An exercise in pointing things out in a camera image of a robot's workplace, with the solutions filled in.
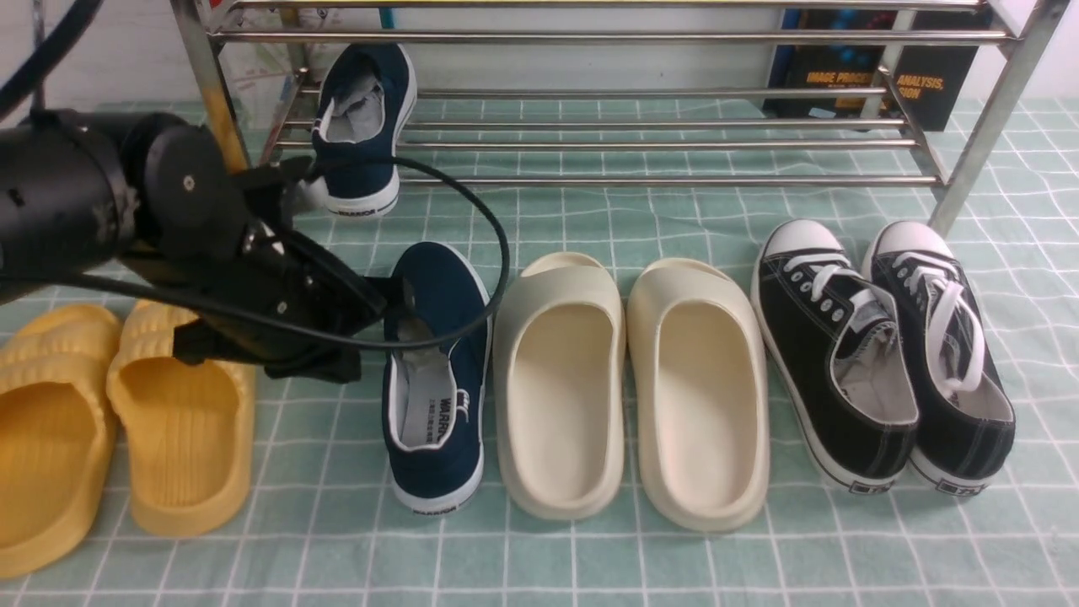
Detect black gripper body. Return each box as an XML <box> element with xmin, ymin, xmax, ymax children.
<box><xmin>121</xmin><ymin>157</ymin><xmax>390</xmax><ymax>384</ymax></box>

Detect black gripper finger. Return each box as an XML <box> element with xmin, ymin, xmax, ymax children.
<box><xmin>363</xmin><ymin>276</ymin><xmax>415</xmax><ymax>325</ymax></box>

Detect navy canvas shoe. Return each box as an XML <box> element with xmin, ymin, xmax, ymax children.
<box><xmin>382</xmin><ymin>242</ymin><xmax>491</xmax><ymax>516</ymax></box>
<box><xmin>305</xmin><ymin>45</ymin><xmax>419</xmax><ymax>218</ymax></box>

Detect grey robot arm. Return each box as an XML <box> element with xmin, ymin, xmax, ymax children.
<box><xmin>1</xmin><ymin>109</ymin><xmax>415</xmax><ymax>384</ymax></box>

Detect steel shoe rack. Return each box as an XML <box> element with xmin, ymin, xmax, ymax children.
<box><xmin>172</xmin><ymin>1</ymin><xmax>1069</xmax><ymax>235</ymax></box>

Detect left cream slipper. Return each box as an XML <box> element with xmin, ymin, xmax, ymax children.
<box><xmin>491</xmin><ymin>252</ymin><xmax>625</xmax><ymax>521</ymax></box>

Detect cream slipper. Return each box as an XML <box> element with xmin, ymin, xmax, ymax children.
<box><xmin>491</xmin><ymin>252</ymin><xmax>625</xmax><ymax>521</ymax></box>
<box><xmin>625</xmin><ymin>258</ymin><xmax>770</xmax><ymax>533</ymax></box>

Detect white printed box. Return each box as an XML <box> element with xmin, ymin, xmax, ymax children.
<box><xmin>221</xmin><ymin>6</ymin><xmax>396</xmax><ymax>130</ymax></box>

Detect right yellow slipper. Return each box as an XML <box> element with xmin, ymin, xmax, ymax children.
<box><xmin>105</xmin><ymin>300</ymin><xmax>257</xmax><ymax>538</ymax></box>

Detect yellow slipper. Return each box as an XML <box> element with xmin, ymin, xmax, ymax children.
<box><xmin>105</xmin><ymin>300</ymin><xmax>257</xmax><ymax>538</ymax></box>
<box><xmin>1</xmin><ymin>304</ymin><xmax>122</xmax><ymax>577</ymax></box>

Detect left yellow slipper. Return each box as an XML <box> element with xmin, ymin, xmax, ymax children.
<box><xmin>1</xmin><ymin>304</ymin><xmax>122</xmax><ymax>577</ymax></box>

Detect green checkered tablecloth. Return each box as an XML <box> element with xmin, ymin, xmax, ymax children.
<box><xmin>3</xmin><ymin>99</ymin><xmax>1078</xmax><ymax>606</ymax></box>

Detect right cream slipper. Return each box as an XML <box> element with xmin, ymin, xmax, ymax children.
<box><xmin>625</xmin><ymin>258</ymin><xmax>770</xmax><ymax>533</ymax></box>

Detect left black canvas sneaker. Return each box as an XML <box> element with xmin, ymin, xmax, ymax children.
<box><xmin>750</xmin><ymin>219</ymin><xmax>920</xmax><ymax>495</ymax></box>

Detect black canvas sneaker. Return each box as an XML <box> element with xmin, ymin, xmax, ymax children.
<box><xmin>862</xmin><ymin>222</ymin><xmax>1017</xmax><ymax>498</ymax></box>
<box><xmin>750</xmin><ymin>219</ymin><xmax>920</xmax><ymax>495</ymax></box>

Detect black book with orange text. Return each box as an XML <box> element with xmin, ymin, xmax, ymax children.
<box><xmin>762</xmin><ymin>8</ymin><xmax>993</xmax><ymax>132</ymax></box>

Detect right black canvas sneaker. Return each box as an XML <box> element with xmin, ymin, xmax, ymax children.
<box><xmin>862</xmin><ymin>222</ymin><xmax>1017</xmax><ymax>498</ymax></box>

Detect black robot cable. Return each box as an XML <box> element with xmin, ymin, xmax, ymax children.
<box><xmin>0</xmin><ymin>0</ymin><xmax>513</xmax><ymax>351</ymax></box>

